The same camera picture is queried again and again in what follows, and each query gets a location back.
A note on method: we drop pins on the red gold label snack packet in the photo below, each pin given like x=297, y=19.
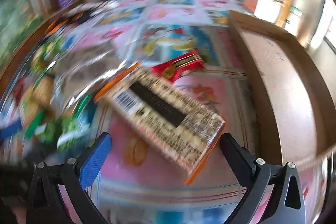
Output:
x=178, y=66

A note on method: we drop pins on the flower printed glass panel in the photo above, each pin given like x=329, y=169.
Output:
x=15, y=16

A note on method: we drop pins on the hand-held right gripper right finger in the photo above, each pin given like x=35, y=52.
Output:
x=236, y=158

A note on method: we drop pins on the orange edged snack packet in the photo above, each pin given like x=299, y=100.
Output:
x=162, y=113

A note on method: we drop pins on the printed picture tablecloth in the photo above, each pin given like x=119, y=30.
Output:
x=210, y=92

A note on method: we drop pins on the cardboard box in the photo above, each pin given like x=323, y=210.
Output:
x=283, y=87

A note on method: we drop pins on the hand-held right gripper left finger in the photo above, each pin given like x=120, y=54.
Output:
x=95, y=161

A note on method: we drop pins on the orange black item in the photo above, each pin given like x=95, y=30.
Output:
x=56, y=26

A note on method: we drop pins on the silver foil snack packet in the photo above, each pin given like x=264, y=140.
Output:
x=86, y=77

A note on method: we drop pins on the pile of green yellow packets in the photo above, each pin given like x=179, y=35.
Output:
x=47, y=98

